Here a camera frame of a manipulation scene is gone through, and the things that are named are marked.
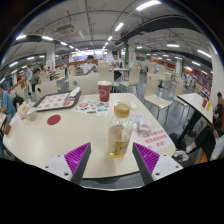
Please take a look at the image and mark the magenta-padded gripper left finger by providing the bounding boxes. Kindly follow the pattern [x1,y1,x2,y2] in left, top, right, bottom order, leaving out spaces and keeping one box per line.
[43,142,92,186]

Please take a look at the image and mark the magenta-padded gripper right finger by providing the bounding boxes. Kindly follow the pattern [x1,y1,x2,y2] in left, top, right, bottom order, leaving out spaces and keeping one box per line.
[132,142,184,186]

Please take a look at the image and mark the clear bottle with yellow cap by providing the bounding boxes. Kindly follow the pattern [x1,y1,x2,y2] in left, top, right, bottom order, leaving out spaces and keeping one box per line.
[107,103,135,159]

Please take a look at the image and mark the white label with red print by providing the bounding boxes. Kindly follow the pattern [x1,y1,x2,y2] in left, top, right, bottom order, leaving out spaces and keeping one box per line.
[141,129,175,152]

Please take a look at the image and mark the clear pink-edged packet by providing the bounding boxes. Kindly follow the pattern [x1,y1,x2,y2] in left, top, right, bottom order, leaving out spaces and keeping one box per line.
[137,123,152,135]

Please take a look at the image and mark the flat round red coaster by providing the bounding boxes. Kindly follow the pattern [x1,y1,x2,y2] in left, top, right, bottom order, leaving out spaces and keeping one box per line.
[46,114,62,126]

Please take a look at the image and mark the colourful printed leaflet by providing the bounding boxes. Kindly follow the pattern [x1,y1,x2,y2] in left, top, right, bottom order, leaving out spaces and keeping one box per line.
[72,99,112,118]

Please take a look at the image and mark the printed paper tray liner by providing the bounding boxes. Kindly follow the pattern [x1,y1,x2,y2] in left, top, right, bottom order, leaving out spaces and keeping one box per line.
[35,93,76,111]

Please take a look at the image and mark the dark food tray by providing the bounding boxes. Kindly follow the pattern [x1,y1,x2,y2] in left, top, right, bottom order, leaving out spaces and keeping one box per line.
[33,90,82,113]

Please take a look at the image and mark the person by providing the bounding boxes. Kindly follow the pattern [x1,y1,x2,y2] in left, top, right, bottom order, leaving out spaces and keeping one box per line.
[82,55,99,75]
[0,84,16,118]
[31,68,42,93]
[110,51,124,70]
[173,92,224,164]

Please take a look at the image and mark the crumpled white napkin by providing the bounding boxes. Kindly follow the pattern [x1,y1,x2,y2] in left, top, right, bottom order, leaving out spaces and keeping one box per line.
[67,86,82,99]

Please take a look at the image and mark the red paper cup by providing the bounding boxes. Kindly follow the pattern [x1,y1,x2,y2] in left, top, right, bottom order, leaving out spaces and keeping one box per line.
[96,80,113,103]

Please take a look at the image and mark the beige chair with metal legs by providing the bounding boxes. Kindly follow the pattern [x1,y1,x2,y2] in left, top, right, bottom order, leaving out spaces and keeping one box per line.
[143,72,175,112]
[117,68,141,95]

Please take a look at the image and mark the beige chair with round hole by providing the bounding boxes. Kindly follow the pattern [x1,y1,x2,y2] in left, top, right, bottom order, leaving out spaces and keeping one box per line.
[67,73,101,95]
[34,80,60,101]

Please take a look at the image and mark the beige side table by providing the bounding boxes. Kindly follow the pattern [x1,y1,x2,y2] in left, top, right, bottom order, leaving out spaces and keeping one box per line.
[173,92,214,142]

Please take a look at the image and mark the plain red card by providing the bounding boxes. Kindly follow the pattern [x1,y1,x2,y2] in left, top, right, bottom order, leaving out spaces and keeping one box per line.
[3,123,13,136]

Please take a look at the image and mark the black backpack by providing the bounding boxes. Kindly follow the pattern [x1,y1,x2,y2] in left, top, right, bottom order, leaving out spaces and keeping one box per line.
[12,95,25,111]

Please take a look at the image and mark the group of beige chairs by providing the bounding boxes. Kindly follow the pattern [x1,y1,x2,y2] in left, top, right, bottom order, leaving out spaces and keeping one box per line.
[19,63,201,101]

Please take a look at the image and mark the ceiling air conditioner unit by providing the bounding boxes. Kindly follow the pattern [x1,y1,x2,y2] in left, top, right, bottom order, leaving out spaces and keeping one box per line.
[56,23,75,35]

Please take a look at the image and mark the group of ceiling lights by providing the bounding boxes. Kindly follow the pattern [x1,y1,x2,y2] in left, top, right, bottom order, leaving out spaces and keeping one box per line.
[0,0,214,84]

